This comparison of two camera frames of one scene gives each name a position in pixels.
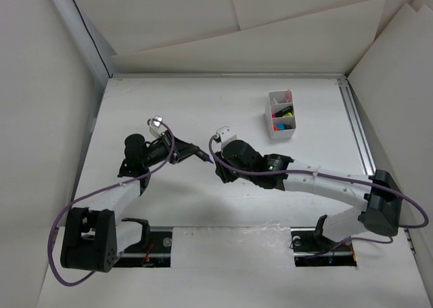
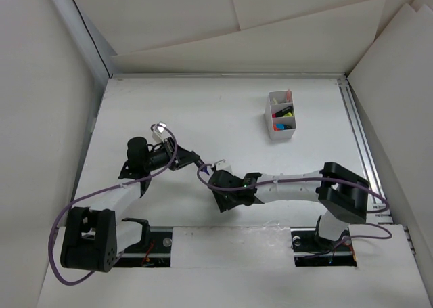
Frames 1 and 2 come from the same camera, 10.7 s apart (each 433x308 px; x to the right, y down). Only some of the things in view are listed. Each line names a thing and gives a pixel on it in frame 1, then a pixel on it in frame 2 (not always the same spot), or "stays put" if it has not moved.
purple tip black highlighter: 203,156 to 205,169
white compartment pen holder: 279,115 stays put
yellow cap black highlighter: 286,112 stays put
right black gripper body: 229,174 to 224,202
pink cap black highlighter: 280,114 stays put
